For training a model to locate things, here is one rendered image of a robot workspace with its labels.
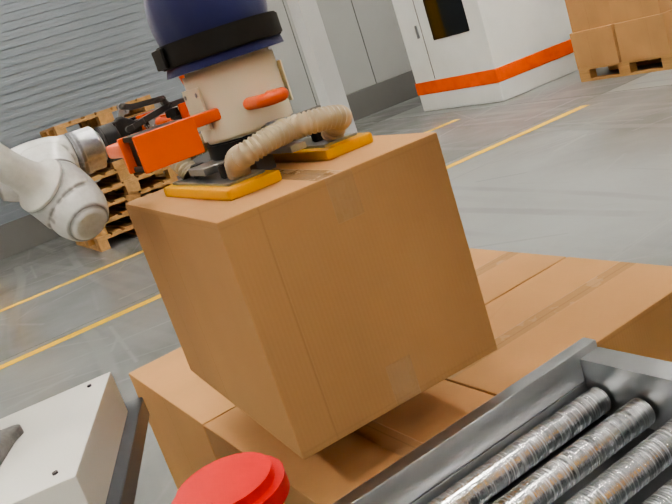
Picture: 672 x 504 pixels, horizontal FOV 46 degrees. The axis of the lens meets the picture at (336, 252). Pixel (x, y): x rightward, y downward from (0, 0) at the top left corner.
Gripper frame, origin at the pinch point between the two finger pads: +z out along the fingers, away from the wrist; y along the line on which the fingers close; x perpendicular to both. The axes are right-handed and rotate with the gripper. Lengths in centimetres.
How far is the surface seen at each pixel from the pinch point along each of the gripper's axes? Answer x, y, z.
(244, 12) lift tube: 37.5, -13.9, 1.0
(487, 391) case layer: 47, 66, 19
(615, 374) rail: 70, 62, 29
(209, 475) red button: 118, 16, -51
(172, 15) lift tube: 32.5, -17.0, -9.3
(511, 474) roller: 68, 67, 4
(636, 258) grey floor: -62, 119, 190
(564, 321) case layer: 41, 65, 48
